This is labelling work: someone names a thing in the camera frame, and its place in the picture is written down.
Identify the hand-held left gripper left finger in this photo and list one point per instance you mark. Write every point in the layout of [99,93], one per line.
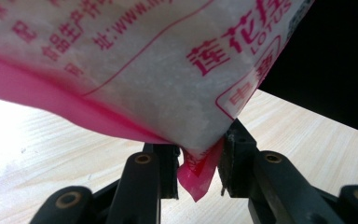
[167,174]

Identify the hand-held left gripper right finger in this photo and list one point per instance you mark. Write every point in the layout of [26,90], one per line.
[236,161]

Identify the clear plastic bag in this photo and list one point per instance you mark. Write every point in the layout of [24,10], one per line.
[136,77]

